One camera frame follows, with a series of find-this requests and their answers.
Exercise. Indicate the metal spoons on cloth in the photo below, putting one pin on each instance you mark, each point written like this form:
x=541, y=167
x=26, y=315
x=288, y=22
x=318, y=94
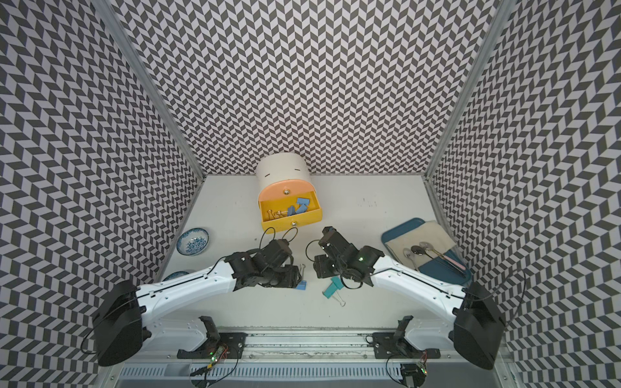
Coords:
x=423, y=254

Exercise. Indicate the blue patterned bowl near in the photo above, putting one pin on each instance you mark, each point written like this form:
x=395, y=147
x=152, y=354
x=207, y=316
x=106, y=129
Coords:
x=176, y=275

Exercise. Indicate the yellow drawer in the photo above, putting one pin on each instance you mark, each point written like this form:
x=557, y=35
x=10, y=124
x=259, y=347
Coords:
x=314, y=213

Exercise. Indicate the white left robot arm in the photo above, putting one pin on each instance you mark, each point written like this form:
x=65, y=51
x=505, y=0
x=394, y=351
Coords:
x=120, y=324

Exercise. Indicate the beige cloth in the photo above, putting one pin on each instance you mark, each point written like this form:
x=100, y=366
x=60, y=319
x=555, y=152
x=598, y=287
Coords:
x=399, y=241

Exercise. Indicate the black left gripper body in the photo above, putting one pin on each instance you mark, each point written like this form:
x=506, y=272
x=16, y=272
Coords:
x=284, y=277

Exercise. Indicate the green binder clip centre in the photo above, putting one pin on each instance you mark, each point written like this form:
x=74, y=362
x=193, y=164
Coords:
x=337, y=282

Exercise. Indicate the blue patterned bowl far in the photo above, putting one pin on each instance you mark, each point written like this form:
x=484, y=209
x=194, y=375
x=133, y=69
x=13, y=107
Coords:
x=193, y=241

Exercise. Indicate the teal cutting board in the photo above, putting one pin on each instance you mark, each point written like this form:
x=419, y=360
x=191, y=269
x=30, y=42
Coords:
x=455, y=272

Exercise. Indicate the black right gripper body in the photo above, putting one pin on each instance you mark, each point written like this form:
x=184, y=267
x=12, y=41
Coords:
x=340, y=266

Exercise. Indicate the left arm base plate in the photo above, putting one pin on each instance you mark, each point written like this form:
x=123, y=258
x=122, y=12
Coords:
x=232, y=343

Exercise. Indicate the blue patterned bowl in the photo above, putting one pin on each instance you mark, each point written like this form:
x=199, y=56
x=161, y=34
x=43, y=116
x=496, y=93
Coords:
x=193, y=241
x=176, y=275

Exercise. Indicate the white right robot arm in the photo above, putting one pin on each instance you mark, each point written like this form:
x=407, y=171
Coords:
x=468, y=318

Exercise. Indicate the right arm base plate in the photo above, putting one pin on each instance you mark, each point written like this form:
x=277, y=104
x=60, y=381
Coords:
x=385, y=345

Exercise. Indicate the white round drawer cabinet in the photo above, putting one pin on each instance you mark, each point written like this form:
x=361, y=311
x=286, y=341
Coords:
x=282, y=166

